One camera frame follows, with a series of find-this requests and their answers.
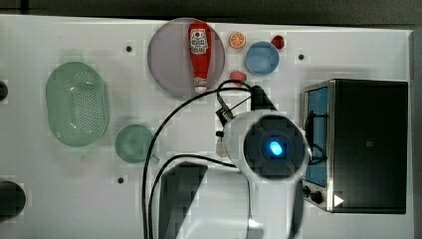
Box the grey round plate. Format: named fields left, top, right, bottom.
left=147, top=18, right=225, bottom=98

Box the near red strawberry toy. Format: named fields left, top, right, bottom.
left=229, top=71, right=247, bottom=87

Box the red ketchup bottle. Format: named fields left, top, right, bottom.
left=188, top=20, right=212, bottom=94

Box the black toaster oven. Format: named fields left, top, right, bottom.
left=302, top=79, right=409, bottom=214

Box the blue bowl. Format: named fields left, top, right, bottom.
left=245, top=42, right=280, bottom=76

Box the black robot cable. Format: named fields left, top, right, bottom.
left=141, top=79, right=257, bottom=239

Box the orange slice toy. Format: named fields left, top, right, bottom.
left=229, top=32, right=246, bottom=49

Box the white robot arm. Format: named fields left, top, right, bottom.
left=154, top=110, right=311, bottom=239

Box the red strawberry toy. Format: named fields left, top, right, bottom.
left=229, top=71, right=247, bottom=87
left=271, top=35, right=285, bottom=50

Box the black cylinder at corner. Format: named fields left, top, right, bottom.
left=0, top=181, right=26, bottom=223

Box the black cylinder near edge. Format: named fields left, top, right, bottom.
left=0, top=82, right=9, bottom=102

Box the green mug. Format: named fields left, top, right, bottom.
left=114, top=124, right=153, bottom=163

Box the far red strawberry toy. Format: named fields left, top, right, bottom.
left=271, top=35, right=285, bottom=50

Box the green perforated colander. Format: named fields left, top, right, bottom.
left=46, top=62, right=109, bottom=147

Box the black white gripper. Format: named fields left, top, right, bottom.
left=215, top=107, right=233, bottom=137

